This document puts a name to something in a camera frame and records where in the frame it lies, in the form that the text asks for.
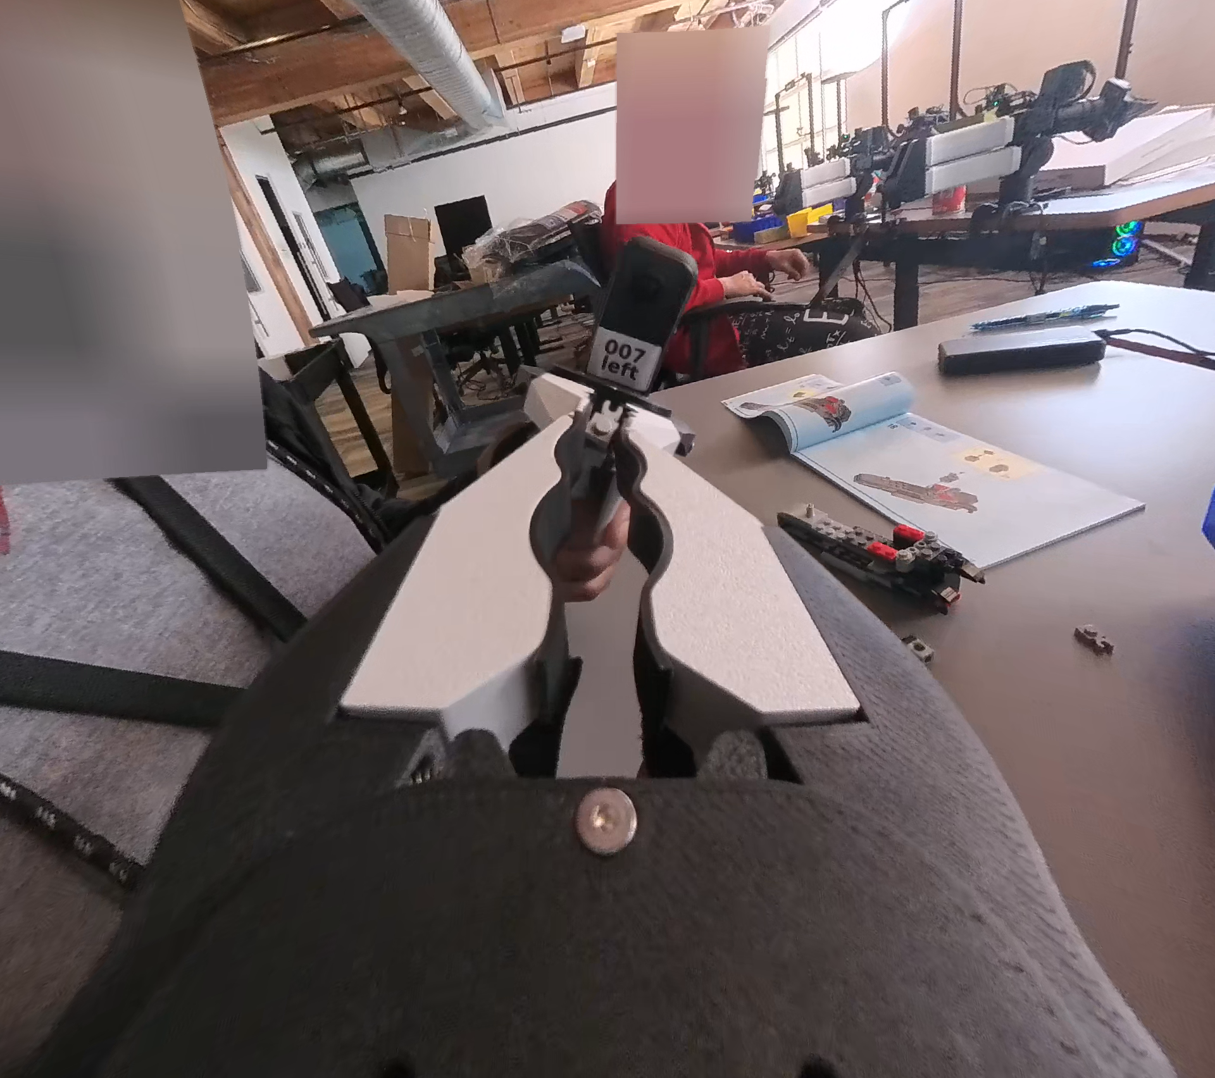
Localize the black monitor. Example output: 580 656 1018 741
435 198 494 259

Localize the black printed lanyard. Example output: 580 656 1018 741
0 772 145 892
266 431 393 551

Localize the lit computer tower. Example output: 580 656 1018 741
1092 219 1146 269

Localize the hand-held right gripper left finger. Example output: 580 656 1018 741
339 412 585 779

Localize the cardboard box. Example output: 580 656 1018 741
384 214 433 297

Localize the person's grey sweatshirt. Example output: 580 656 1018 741
0 471 401 1078

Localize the black power bank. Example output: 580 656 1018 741
938 327 1109 378

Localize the person's left hand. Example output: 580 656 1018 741
551 498 635 603

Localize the grey metal table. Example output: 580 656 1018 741
312 262 609 472

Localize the toy brick vehicle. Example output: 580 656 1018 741
776 504 988 617

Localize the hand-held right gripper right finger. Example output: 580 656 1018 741
612 433 862 779

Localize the long wooden table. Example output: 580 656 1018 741
826 167 1215 331

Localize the open instruction booklet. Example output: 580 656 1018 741
722 372 1147 572

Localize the stack of white boxes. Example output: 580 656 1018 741
1045 105 1215 193

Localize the black harness strap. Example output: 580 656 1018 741
112 475 308 643
0 650 251 729

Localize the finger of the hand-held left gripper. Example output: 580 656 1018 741
525 371 595 437
627 409 695 460

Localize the black cable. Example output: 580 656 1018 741
1092 327 1215 369

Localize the blue pen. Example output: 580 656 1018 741
970 303 1122 332

